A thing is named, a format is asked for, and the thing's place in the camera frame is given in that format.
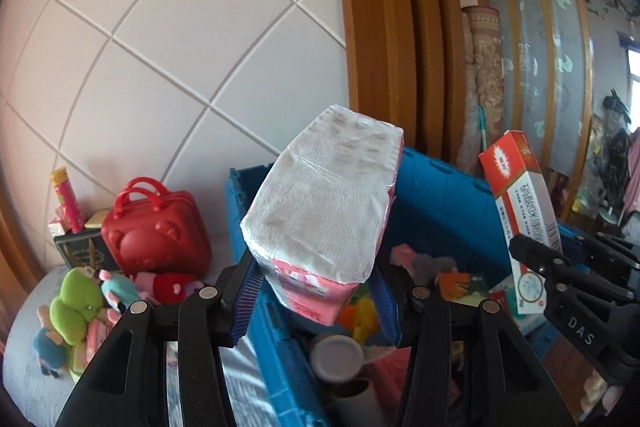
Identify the red bear-face carry case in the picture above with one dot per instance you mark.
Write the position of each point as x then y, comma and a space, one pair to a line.
155, 237

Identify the teal pig plush toy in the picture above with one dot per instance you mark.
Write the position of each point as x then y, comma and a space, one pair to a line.
117, 289

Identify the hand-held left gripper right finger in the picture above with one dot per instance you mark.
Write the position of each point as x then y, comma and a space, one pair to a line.
382, 307

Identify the blue plastic storage crate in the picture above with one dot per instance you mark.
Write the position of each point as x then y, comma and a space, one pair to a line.
440, 202

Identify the small pink and white box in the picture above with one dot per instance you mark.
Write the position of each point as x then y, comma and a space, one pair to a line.
57, 222

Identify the black gift box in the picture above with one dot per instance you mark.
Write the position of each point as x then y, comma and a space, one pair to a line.
80, 249

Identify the rolled patterned carpet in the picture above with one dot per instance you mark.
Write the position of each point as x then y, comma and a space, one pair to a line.
487, 72

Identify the dark hanging clothes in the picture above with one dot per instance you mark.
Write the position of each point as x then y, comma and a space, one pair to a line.
615, 147

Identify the green plush toy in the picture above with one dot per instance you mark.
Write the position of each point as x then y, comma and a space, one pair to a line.
75, 307

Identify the cardboard tube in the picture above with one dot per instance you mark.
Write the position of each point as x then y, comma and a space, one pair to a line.
355, 402

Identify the blue pig plush toy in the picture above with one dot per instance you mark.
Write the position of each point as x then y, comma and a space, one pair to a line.
47, 344

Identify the yellow and pink tube can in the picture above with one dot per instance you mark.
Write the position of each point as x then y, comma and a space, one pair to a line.
67, 199

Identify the person's right hand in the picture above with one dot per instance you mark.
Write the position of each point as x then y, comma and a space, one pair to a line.
602, 392

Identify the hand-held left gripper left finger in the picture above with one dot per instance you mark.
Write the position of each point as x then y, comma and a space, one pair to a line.
245, 307

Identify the orange and green box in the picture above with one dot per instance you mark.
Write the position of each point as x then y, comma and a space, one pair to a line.
457, 287

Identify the orange and yellow toy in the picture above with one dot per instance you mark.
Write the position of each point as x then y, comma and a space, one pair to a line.
360, 314

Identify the white-capped jar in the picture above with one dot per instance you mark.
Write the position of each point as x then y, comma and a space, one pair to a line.
336, 355

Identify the flat beige box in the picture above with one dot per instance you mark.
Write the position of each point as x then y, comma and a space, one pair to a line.
97, 219

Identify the red and white medicine box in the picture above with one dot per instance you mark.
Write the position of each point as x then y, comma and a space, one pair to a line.
525, 207

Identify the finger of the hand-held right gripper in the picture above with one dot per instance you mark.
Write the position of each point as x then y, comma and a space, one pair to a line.
537, 255
605, 247

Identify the wooden frosted glass screen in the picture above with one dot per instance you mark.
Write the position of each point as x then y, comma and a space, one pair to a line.
540, 57

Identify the red pig plush toy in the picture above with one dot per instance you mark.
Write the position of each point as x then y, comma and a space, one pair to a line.
172, 287

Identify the pink tissue pack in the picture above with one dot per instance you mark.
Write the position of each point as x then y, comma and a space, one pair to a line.
320, 207
95, 338
395, 369

